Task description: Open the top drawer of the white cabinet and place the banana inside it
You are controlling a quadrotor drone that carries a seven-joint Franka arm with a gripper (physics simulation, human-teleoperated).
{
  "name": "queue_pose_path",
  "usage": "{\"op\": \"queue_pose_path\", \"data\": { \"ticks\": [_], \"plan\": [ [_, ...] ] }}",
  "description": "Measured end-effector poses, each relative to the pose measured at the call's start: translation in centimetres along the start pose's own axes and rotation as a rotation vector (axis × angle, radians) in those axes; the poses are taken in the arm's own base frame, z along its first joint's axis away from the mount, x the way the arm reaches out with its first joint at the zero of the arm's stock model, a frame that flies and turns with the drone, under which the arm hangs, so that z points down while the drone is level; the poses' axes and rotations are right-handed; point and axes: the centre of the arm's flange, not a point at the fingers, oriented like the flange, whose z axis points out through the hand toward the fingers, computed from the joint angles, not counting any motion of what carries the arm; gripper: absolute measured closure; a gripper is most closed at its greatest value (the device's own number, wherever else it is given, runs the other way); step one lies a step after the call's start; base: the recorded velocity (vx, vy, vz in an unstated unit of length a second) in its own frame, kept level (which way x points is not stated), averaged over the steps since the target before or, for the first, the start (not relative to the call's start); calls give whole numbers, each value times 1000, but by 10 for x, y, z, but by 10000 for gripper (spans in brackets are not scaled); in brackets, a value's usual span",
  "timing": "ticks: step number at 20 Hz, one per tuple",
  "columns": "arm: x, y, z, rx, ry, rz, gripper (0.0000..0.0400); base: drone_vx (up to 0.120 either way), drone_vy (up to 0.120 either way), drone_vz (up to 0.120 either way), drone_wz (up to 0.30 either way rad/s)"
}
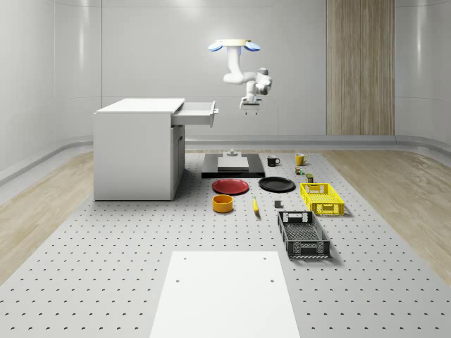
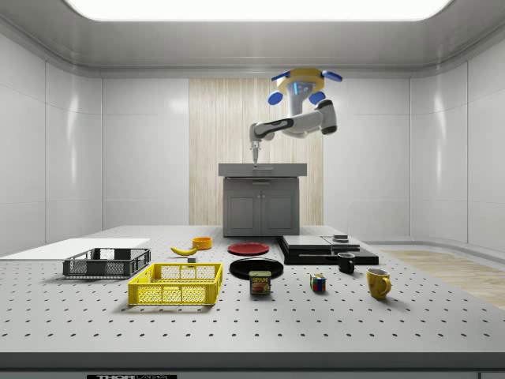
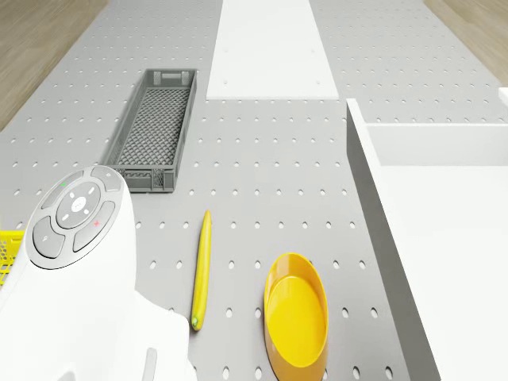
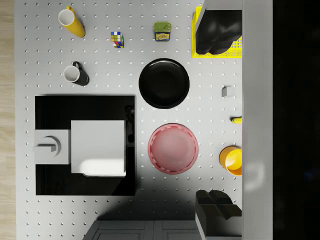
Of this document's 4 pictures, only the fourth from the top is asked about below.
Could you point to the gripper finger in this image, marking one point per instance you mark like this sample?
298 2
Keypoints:
215 207
220 30

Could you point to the banana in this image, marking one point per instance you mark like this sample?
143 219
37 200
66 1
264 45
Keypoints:
237 120

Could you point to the yellow basket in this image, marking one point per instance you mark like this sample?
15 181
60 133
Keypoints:
194 40

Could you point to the yellow bowl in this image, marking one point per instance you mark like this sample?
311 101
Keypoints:
231 160

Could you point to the flat-sided can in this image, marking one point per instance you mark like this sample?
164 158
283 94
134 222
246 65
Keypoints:
162 31

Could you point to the grey cube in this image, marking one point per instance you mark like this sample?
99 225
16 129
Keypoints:
228 91

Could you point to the red plate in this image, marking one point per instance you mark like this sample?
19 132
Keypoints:
172 148

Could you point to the black plate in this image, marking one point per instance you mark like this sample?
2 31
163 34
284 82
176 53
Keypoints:
163 83

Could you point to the puzzle cube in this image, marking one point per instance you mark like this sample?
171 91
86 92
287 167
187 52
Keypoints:
117 40

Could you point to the black mug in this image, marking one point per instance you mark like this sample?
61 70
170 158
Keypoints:
83 77

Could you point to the yellow mug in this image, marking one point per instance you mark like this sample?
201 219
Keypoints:
75 25

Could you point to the black stove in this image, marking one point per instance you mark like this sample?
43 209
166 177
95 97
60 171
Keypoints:
50 110

